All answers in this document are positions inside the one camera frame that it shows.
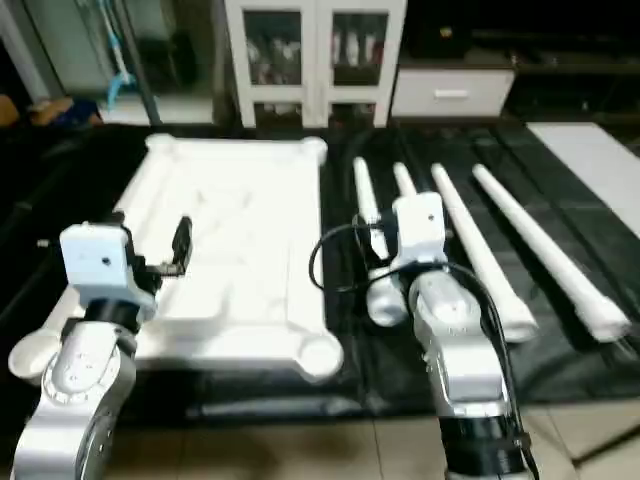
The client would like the white plastic table top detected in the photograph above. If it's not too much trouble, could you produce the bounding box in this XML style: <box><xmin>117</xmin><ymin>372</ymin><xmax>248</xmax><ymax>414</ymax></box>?
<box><xmin>8</xmin><ymin>134</ymin><xmax>347</xmax><ymax>387</ymax></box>

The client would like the white plastic table leg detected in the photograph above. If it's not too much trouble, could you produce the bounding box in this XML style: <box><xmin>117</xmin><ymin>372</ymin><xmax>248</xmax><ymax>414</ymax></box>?
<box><xmin>352</xmin><ymin>157</ymin><xmax>413</xmax><ymax>331</ymax></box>
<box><xmin>430</xmin><ymin>163</ymin><xmax>539</xmax><ymax>344</ymax></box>
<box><xmin>392</xmin><ymin>162</ymin><xmax>419</xmax><ymax>201</ymax></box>
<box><xmin>470</xmin><ymin>163</ymin><xmax>633</xmax><ymax>344</ymax></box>

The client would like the blue plastic bag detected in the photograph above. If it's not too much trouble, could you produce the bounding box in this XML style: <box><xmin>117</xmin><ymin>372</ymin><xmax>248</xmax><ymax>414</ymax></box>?
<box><xmin>58</xmin><ymin>96</ymin><xmax>103</xmax><ymax>125</ymax></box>

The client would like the light blue hooked pole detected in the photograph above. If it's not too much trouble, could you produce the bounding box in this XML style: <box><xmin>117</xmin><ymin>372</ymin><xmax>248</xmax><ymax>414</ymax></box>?
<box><xmin>104</xmin><ymin>0</ymin><xmax>138</xmax><ymax>107</ymax></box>

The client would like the white glass-door cabinet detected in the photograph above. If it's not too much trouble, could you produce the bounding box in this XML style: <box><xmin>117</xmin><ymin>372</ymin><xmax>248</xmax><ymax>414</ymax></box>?
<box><xmin>224</xmin><ymin>0</ymin><xmax>409</xmax><ymax>129</ymax></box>

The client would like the white drawer unit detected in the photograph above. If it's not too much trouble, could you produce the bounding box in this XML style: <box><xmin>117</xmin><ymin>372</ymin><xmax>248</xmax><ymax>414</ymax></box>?
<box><xmin>391</xmin><ymin>65</ymin><xmax>517</xmax><ymax>120</ymax></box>

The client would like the white flat board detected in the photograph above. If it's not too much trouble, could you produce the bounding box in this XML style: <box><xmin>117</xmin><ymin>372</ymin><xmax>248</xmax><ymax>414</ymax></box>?
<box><xmin>526</xmin><ymin>121</ymin><xmax>640</xmax><ymax>217</ymax></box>

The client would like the black work mat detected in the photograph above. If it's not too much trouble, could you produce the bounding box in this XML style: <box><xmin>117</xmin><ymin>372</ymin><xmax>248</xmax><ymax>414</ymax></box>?
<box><xmin>0</xmin><ymin>118</ymin><xmax>640</xmax><ymax>421</ymax></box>

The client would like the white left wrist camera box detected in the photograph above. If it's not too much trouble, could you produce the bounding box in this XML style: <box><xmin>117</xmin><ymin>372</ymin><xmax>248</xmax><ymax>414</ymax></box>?
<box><xmin>58</xmin><ymin>221</ymin><xmax>137</xmax><ymax>302</ymax></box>

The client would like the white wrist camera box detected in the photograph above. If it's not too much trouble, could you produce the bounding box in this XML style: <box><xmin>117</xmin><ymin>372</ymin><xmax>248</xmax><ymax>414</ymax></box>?
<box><xmin>58</xmin><ymin>221</ymin><xmax>137</xmax><ymax>302</ymax></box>
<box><xmin>391</xmin><ymin>194</ymin><xmax>449</xmax><ymax>268</ymax></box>

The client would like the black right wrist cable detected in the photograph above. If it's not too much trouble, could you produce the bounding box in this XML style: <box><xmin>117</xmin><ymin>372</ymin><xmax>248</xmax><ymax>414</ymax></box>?
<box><xmin>307</xmin><ymin>219</ymin><xmax>403</xmax><ymax>297</ymax></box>

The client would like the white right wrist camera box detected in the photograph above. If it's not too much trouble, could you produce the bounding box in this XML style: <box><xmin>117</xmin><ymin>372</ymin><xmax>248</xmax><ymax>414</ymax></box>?
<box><xmin>391</xmin><ymin>194</ymin><xmax>449</xmax><ymax>268</ymax></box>

